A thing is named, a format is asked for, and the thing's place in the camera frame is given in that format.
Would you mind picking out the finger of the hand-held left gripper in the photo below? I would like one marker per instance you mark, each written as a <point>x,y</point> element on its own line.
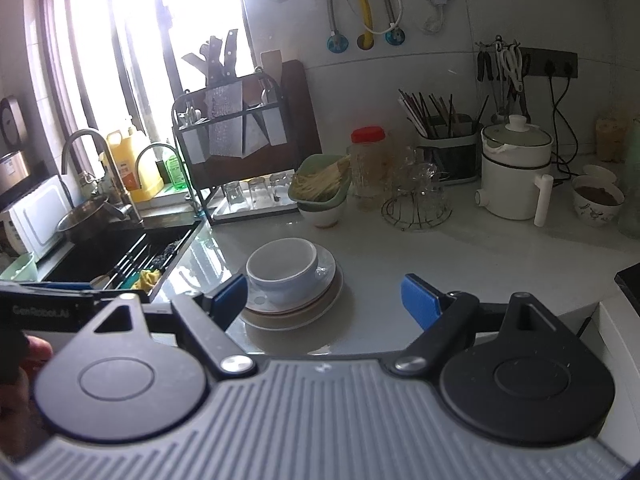
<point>55,286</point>

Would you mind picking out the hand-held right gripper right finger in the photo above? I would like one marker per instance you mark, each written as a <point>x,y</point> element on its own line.
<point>420,300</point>

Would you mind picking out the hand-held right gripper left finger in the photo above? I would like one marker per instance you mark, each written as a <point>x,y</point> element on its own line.
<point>230,297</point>

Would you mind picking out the pale blue plastic bowl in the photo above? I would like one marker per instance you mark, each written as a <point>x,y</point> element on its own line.
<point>285,292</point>

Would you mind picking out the small white ceramic bowl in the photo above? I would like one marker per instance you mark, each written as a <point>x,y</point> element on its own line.
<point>280,260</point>

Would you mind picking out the white plate grey leaves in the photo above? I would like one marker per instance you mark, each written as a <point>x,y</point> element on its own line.
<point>332,290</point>

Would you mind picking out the person's left hand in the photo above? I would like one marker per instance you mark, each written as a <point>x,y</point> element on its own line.
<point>37,355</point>

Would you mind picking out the green plastic basin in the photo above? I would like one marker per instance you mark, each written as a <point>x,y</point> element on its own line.
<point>20,267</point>

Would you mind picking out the black kitchen sink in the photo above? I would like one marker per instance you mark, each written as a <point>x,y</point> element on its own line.
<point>100,260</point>

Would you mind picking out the steel pot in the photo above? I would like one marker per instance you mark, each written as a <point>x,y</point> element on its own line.
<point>85,220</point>

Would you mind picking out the white chopping board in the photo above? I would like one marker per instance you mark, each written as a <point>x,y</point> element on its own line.
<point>40,215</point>

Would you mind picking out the steel wool scrubber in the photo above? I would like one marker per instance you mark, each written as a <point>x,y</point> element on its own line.
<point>165,255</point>

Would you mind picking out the yellow cloth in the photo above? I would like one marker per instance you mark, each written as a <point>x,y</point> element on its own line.
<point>149,278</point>

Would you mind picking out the black sink drain rack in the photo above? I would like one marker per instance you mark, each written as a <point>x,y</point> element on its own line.
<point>135,260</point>

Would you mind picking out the white drip tray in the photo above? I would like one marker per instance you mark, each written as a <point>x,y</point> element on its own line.
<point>260,212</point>

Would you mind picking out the clear drinking glass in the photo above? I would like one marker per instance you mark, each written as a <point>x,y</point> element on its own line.
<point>257,191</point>
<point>280,186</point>
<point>232,195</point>

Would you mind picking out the clear upturned glass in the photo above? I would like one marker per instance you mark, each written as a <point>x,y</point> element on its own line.
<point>430,187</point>
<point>400,170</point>

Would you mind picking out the tall steel faucet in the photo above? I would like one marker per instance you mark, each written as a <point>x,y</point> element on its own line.
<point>117,180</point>

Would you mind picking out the white bowl red base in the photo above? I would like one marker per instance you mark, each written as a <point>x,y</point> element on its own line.
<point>322,215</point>

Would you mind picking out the green liquid bottle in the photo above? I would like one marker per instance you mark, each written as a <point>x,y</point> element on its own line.
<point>175,172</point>

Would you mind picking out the red-lidded clear jar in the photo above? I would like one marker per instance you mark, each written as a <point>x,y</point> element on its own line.
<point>367,170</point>

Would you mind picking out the black dish rack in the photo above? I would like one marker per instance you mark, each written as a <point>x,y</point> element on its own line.
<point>200,160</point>

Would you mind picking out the yellow liquid jug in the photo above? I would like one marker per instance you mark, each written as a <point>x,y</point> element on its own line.
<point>130,165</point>

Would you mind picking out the dry noodles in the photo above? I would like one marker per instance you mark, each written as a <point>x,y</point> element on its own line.
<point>320,182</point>

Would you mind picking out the green black utensil holder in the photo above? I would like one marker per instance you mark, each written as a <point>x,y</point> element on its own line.
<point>445,155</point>

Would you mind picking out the white electric cooking pot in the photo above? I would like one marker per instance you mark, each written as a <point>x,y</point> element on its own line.
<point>510,180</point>

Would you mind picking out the green colander basket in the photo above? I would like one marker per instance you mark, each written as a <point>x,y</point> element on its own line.
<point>312,165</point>

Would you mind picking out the patterned grey chopping board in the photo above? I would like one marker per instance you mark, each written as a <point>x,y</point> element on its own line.
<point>225,120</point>

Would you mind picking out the bundle of chopsticks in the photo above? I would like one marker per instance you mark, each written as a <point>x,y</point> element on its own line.
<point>435,110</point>

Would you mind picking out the brown wooden cutting board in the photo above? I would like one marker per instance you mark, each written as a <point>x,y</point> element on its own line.
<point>302,110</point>

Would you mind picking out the patterned bowl brown contents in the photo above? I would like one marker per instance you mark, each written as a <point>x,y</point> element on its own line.
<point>597,205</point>

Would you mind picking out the black cooktop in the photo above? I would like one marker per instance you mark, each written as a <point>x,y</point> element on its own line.
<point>631,282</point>

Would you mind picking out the white ceramic dish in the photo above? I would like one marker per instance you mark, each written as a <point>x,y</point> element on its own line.
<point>600,172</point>

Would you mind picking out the wooden spatula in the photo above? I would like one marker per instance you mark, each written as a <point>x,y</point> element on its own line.
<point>271,62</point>

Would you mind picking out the set of kitchen knives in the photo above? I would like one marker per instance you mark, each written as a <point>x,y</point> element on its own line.
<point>220,57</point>

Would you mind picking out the hanging kitchen utensils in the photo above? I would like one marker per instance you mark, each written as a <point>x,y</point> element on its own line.
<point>502,67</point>

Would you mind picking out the black power strip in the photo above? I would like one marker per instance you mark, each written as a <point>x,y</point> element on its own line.
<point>550,62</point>

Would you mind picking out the yellow wall pipe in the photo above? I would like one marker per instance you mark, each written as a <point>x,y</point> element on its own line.
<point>362,0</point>

